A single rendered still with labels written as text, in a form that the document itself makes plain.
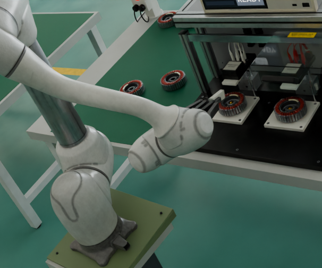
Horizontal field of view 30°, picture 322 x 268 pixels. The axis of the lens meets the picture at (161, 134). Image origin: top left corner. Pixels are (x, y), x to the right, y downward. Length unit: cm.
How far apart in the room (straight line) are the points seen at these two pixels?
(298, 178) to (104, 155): 63
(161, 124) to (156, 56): 131
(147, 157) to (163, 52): 125
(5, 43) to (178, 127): 49
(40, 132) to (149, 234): 98
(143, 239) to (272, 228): 105
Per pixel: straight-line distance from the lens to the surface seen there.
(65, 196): 185
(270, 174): 204
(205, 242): 294
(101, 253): 197
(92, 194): 186
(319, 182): 196
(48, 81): 163
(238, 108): 224
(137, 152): 170
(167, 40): 298
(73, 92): 163
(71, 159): 197
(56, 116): 189
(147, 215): 202
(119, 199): 213
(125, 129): 249
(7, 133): 449
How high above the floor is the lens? 210
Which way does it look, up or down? 35 degrees down
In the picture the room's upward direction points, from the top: 25 degrees counter-clockwise
